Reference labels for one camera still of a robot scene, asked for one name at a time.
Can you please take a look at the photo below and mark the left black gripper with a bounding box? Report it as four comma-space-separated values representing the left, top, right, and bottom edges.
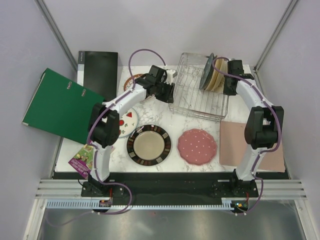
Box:
155, 80, 176, 105

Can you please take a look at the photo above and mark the wire dish rack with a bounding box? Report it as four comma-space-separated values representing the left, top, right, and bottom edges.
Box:
168, 52, 229, 122

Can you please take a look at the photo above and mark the pink polka dot plate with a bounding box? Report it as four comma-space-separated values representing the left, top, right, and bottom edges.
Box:
177, 128, 218, 166

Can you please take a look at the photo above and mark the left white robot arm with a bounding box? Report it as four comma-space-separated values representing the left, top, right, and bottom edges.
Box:
86, 65, 177, 197

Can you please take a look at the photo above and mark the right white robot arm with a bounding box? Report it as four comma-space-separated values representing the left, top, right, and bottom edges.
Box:
223, 60, 285, 198

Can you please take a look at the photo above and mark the cream plate in rack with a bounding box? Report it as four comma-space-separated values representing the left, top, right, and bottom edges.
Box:
212, 60, 228, 93
206, 59, 226, 92

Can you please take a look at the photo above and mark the dark teal plate in rack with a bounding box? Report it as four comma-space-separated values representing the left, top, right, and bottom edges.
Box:
199, 52, 215, 90

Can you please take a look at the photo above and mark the brown floral pattern plate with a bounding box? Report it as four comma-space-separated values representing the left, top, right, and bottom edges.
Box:
123, 73, 143, 92

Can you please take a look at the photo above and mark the white strawberry pattern plate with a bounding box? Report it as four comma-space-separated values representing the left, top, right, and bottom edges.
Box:
119, 108, 139, 138

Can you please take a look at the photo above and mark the black binder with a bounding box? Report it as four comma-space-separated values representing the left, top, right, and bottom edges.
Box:
76, 51, 118, 102

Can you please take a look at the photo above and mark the black rimmed beige plate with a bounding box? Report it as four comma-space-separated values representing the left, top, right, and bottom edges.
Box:
126, 124, 172, 167

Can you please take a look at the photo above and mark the pink cutting board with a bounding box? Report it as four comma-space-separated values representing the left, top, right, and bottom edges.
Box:
219, 121, 286, 173

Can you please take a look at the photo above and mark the purple children's book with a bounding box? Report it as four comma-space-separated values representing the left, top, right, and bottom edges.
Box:
68, 144, 95, 179

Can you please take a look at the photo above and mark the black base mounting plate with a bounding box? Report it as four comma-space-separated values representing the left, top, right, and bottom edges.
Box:
60, 172, 289, 205

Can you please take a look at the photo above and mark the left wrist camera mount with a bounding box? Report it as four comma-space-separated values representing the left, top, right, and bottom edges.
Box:
163, 65, 178, 84

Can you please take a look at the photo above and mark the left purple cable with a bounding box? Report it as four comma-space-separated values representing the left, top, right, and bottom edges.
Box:
46, 48, 167, 227

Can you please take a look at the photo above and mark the purple cable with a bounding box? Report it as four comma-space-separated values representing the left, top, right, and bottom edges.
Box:
211, 57, 282, 217
46, 48, 167, 227

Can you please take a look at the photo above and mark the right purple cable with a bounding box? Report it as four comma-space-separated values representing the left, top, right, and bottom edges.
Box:
211, 57, 282, 217

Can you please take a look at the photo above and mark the right aluminium frame post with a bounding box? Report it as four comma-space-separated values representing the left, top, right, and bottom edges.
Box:
253, 0, 300, 74

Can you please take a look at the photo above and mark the aluminium frame post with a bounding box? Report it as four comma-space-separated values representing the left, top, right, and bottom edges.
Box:
35, 0, 78, 71
253, 0, 300, 74

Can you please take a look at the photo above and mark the green ring binder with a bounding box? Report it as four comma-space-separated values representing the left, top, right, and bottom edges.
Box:
22, 68, 104, 145

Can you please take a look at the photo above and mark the left aluminium frame post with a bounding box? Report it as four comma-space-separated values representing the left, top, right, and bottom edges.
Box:
35, 0, 78, 71

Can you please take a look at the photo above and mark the white slotted cable duct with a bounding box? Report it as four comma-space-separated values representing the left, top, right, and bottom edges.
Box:
45, 198, 238, 211

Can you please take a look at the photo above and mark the aluminium front rail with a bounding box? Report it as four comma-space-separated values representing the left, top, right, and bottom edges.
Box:
35, 179, 307, 200

